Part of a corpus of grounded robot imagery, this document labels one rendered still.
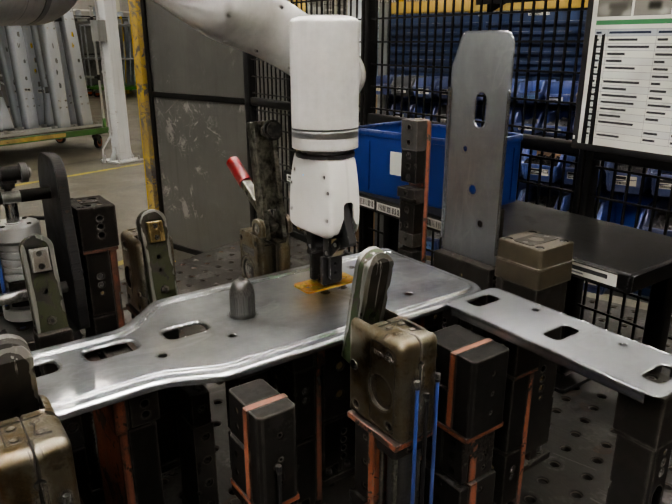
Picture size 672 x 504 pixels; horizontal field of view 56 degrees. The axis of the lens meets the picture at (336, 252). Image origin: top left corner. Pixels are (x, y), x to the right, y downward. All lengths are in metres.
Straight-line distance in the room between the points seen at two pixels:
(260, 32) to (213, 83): 2.55
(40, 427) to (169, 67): 3.22
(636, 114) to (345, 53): 0.55
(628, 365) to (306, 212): 0.41
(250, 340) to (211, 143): 2.77
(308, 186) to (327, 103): 0.11
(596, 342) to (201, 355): 0.44
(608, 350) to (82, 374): 0.56
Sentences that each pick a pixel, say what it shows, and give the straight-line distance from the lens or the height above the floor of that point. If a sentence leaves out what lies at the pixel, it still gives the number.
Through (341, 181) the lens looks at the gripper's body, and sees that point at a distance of 0.77.
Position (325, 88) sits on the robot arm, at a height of 1.27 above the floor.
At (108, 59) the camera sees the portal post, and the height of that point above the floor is 1.15.
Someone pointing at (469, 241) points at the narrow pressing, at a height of 1.03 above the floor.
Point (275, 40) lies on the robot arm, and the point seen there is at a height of 1.33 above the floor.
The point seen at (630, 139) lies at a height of 1.17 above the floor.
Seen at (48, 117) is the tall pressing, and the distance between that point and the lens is 8.96.
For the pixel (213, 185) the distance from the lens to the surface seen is 3.50.
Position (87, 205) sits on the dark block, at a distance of 0.91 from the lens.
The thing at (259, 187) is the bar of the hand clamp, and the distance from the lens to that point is 0.93.
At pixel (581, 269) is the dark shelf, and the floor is 1.02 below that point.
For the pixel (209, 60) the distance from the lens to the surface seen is 3.40.
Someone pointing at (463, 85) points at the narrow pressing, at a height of 1.26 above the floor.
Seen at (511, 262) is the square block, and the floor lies 1.03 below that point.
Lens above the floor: 1.32
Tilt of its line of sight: 18 degrees down
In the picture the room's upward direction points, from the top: straight up
